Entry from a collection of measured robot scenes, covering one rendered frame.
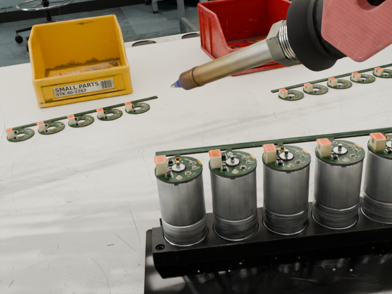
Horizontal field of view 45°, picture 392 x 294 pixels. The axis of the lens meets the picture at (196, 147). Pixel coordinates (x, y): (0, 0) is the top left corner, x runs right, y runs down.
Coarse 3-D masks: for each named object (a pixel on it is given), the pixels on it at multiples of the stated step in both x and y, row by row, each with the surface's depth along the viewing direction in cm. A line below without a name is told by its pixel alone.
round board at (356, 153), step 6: (336, 144) 25; (342, 144) 25; (348, 144) 25; (354, 144) 25; (348, 150) 24; (354, 150) 24; (360, 150) 24; (318, 156) 24; (330, 156) 24; (336, 156) 24; (342, 156) 24; (348, 156) 24; (354, 156) 24; (360, 156) 24; (330, 162) 23; (336, 162) 23; (342, 162) 23; (348, 162) 23; (354, 162) 23
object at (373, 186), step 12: (372, 156) 24; (372, 168) 24; (384, 168) 24; (372, 180) 25; (384, 180) 24; (372, 192) 25; (384, 192) 24; (372, 204) 25; (384, 204) 25; (372, 216) 26; (384, 216) 25
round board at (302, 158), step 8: (280, 152) 25; (288, 152) 25; (296, 152) 24; (304, 152) 24; (264, 160) 24; (280, 160) 24; (296, 160) 24; (304, 160) 24; (272, 168) 23; (280, 168) 23; (288, 168) 23; (296, 168) 23
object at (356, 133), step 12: (348, 132) 26; (360, 132) 26; (372, 132) 26; (384, 132) 26; (228, 144) 26; (240, 144) 26; (252, 144) 26; (264, 144) 26; (276, 144) 26; (168, 156) 25
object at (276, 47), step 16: (272, 32) 16; (256, 48) 16; (272, 48) 16; (288, 48) 15; (208, 64) 18; (224, 64) 18; (240, 64) 17; (256, 64) 17; (288, 64) 16; (192, 80) 19; (208, 80) 19
